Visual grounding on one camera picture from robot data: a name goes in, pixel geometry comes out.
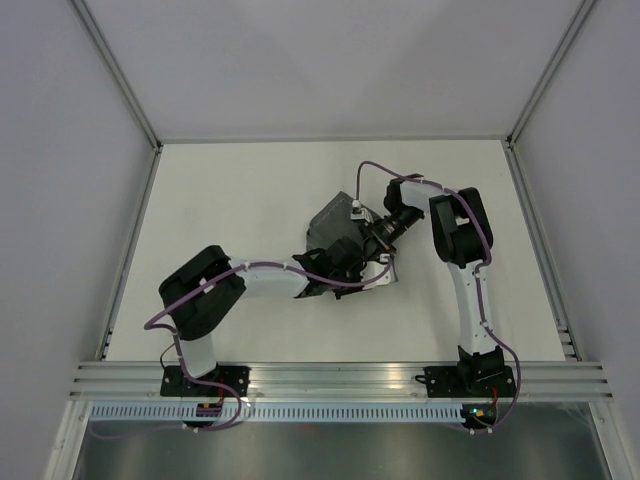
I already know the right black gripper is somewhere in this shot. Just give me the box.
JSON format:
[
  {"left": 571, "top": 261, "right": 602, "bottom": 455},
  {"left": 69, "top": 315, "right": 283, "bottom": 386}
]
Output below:
[{"left": 358, "top": 204, "right": 422, "bottom": 267}]

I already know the grey cloth napkin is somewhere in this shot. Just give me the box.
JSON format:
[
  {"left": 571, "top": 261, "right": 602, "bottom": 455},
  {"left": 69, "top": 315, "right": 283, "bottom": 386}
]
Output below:
[{"left": 306, "top": 192, "right": 383, "bottom": 260}]

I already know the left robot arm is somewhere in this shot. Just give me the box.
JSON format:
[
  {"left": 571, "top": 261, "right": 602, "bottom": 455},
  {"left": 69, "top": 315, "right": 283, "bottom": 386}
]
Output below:
[{"left": 159, "top": 237, "right": 366, "bottom": 396}]

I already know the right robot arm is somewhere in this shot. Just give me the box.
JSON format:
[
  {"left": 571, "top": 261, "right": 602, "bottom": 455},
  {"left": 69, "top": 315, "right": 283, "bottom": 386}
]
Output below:
[{"left": 351, "top": 178, "right": 504, "bottom": 395}]

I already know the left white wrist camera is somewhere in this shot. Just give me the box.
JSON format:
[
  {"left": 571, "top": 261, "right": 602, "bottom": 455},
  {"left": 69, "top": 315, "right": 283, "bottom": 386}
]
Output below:
[{"left": 361, "top": 254, "right": 397, "bottom": 290}]

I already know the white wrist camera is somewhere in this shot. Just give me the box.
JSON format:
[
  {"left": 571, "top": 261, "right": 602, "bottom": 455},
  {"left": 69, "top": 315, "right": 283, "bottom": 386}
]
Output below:
[
  {"left": 350, "top": 199, "right": 374, "bottom": 224},
  {"left": 361, "top": 254, "right": 397, "bottom": 290}
]

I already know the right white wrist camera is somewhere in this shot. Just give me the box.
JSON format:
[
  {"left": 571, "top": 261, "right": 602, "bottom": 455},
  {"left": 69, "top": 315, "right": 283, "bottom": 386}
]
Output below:
[{"left": 350, "top": 199, "right": 374, "bottom": 224}]

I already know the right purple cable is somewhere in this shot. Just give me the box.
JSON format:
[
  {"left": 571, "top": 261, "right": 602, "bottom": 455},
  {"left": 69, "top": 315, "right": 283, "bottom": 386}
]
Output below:
[{"left": 355, "top": 160, "right": 522, "bottom": 437}]

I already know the purple cable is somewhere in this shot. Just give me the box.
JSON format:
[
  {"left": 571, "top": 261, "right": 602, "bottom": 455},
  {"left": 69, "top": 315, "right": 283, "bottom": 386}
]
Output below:
[
  {"left": 92, "top": 257, "right": 394, "bottom": 441},
  {"left": 355, "top": 160, "right": 522, "bottom": 437}
]

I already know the white slotted cable duct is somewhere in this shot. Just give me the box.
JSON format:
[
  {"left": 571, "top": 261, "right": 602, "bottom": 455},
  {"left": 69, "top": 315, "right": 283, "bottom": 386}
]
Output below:
[{"left": 90, "top": 401, "right": 464, "bottom": 423}]

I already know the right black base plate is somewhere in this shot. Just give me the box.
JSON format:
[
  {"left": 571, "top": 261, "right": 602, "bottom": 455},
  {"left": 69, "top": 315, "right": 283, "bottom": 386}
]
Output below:
[{"left": 413, "top": 365, "right": 516, "bottom": 399}]

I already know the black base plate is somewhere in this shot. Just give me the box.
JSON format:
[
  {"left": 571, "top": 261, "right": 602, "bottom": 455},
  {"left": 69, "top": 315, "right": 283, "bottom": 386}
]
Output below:
[
  {"left": 160, "top": 365, "right": 250, "bottom": 398},
  {"left": 413, "top": 365, "right": 516, "bottom": 399}
]

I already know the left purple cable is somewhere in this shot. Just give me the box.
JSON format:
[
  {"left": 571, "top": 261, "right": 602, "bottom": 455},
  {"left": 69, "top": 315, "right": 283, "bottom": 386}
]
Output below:
[{"left": 92, "top": 257, "right": 394, "bottom": 441}]

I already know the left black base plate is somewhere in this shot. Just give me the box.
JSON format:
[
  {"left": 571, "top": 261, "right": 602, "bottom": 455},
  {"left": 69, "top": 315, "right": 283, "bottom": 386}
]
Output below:
[{"left": 160, "top": 365, "right": 250, "bottom": 398}]

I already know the aluminium front rail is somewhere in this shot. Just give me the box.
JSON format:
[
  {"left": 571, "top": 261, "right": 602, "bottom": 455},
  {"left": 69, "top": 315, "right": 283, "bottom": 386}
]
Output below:
[{"left": 68, "top": 361, "right": 613, "bottom": 403}]

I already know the right aluminium frame post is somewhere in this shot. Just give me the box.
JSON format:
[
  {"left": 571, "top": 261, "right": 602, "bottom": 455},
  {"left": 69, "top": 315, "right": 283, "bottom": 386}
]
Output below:
[{"left": 504, "top": 0, "right": 599, "bottom": 149}]

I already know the aluminium frame post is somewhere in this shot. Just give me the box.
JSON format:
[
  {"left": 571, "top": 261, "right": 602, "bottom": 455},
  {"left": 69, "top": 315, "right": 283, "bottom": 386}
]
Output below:
[
  {"left": 504, "top": 0, "right": 599, "bottom": 149},
  {"left": 68, "top": 0, "right": 162, "bottom": 152}
]

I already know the left aluminium frame post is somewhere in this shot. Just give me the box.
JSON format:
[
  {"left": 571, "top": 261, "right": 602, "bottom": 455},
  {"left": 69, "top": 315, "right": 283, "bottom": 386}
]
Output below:
[{"left": 68, "top": 0, "right": 162, "bottom": 152}]

